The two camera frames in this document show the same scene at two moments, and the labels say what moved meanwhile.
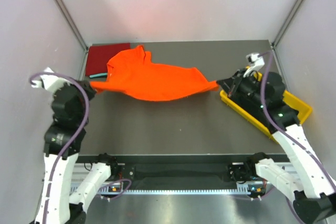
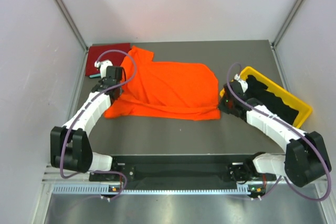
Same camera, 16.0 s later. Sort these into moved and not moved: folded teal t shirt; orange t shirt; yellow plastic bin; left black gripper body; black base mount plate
Moved: orange t shirt; left black gripper body
Not moved: yellow plastic bin; black base mount plate; folded teal t shirt
